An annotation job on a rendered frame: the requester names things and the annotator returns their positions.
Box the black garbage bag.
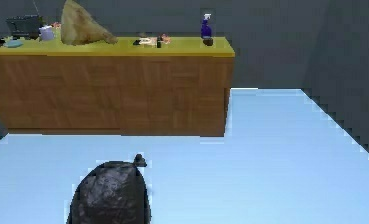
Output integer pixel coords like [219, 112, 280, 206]
[66, 153, 152, 224]

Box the tan paper bag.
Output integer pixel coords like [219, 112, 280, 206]
[60, 0, 119, 47]

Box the pale lilac mug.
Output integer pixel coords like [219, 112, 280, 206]
[38, 25, 56, 42]

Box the blue spray bottle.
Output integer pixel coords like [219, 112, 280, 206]
[200, 13, 213, 40]

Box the black toaster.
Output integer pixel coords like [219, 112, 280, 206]
[5, 14, 45, 41]

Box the white plate with food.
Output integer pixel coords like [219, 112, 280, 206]
[132, 33, 172, 47]

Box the wooden counter with yellow top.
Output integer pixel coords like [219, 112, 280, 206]
[0, 35, 236, 138]

